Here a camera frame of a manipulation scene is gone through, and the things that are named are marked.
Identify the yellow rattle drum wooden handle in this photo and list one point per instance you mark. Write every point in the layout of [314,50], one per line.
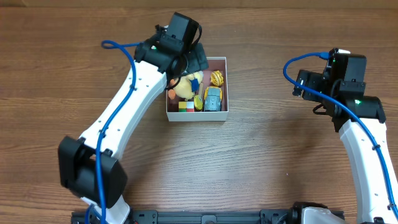
[198,100]

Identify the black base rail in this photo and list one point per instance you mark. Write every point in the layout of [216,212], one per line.
[259,217]

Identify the white box maroon interior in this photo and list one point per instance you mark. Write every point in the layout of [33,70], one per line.
[215,63]

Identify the golden mooncake toy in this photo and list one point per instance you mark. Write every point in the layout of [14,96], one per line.
[217,78]

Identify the colourful puzzle cube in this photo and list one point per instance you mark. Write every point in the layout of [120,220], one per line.
[186,106]

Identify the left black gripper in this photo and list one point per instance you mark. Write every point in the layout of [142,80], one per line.
[197,55]

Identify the yellow grey toy truck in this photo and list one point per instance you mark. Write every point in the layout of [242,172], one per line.
[213,98]

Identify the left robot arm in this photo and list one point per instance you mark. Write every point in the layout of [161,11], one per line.
[89,166]

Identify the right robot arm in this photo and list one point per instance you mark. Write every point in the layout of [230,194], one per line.
[361,123]

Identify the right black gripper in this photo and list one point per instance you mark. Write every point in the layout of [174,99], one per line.
[305,83]

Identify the white plush duck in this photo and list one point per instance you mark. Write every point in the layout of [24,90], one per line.
[186,86]

